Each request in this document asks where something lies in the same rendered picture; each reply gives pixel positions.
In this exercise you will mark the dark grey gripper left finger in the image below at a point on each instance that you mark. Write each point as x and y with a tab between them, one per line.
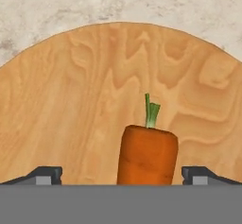
47	173

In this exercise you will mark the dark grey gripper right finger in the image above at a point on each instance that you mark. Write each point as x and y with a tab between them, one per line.
197	173

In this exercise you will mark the orange carrot with green stem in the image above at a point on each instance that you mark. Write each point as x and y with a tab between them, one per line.
147	155

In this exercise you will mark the round wooden plate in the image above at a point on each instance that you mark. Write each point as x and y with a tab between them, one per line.
78	108

